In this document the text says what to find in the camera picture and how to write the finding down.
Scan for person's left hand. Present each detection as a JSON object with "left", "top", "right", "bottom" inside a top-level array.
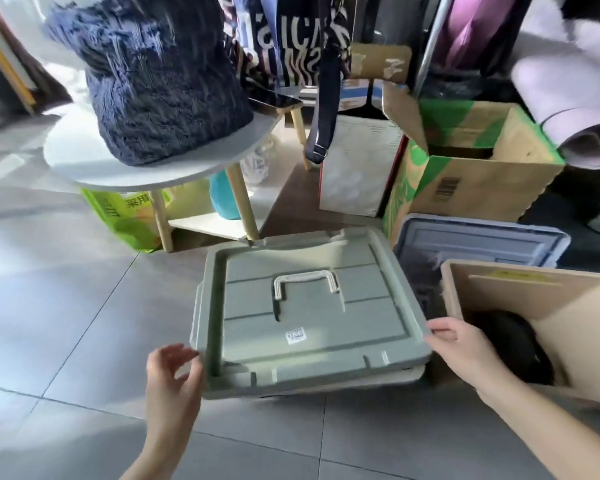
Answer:
[{"left": 146, "top": 344, "right": 205, "bottom": 438}]

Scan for person's right hand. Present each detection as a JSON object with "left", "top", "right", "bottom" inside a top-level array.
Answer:
[{"left": 424, "top": 317, "right": 512, "bottom": 393}]

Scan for grey-green storage box lid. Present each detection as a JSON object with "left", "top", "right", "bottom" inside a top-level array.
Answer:
[{"left": 190, "top": 226, "right": 434, "bottom": 400}]

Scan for person's left forearm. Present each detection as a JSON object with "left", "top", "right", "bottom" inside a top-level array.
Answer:
[{"left": 124, "top": 429, "right": 197, "bottom": 480}]

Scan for person's right forearm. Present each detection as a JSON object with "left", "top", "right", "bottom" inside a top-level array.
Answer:
[{"left": 477, "top": 376, "right": 600, "bottom": 480}]

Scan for dark cloth in storage box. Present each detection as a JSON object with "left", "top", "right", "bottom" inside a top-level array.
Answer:
[{"left": 399, "top": 249, "right": 448, "bottom": 321}]

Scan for black rounded object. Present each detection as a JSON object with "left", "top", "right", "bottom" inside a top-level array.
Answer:
[{"left": 467, "top": 309, "right": 556, "bottom": 387}]

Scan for white storage box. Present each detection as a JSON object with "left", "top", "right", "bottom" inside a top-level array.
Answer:
[{"left": 257, "top": 366, "right": 427, "bottom": 398}]

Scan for blue-grey storage box lid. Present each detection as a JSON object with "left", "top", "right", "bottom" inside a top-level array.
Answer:
[{"left": 393, "top": 213, "right": 572, "bottom": 268}]

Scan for plain brown cardboard box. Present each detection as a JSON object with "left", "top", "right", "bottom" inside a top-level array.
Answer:
[{"left": 439, "top": 259, "right": 600, "bottom": 401}]

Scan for green brown cardboard box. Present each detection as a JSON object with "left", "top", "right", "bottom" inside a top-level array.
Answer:
[{"left": 381, "top": 82, "right": 566, "bottom": 246}]

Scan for green plastic bag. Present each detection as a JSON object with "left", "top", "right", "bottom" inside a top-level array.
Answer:
[{"left": 81, "top": 188, "right": 174, "bottom": 254}]

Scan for teal round object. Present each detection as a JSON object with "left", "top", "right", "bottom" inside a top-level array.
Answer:
[{"left": 209, "top": 170, "right": 242, "bottom": 221}]

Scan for white cardboard box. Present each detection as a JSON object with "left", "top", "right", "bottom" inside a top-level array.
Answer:
[{"left": 318, "top": 114, "right": 407, "bottom": 218}]

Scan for white mesh bag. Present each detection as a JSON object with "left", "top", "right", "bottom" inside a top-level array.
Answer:
[{"left": 240, "top": 139, "right": 274, "bottom": 188}]

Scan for round white side table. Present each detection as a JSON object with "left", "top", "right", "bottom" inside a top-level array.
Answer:
[{"left": 43, "top": 97, "right": 312, "bottom": 254}]

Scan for brown cardboard piece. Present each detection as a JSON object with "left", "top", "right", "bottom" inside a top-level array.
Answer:
[{"left": 349, "top": 43, "right": 414, "bottom": 89}]

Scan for dark blue knitted garment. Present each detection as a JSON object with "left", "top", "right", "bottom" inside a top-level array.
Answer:
[{"left": 42, "top": 0, "right": 255, "bottom": 167}]

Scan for metal pole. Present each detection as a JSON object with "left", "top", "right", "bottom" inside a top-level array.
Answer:
[{"left": 412, "top": 0, "right": 456, "bottom": 99}]

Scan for black white printed bag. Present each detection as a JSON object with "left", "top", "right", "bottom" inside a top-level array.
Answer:
[{"left": 217, "top": 0, "right": 354, "bottom": 91}]

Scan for leaning wooden boards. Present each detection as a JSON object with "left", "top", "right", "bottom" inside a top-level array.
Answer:
[{"left": 0, "top": 0, "right": 74, "bottom": 116}]

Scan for dark blue bag strap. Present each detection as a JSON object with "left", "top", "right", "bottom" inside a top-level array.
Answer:
[{"left": 303, "top": 44, "right": 342, "bottom": 166}]

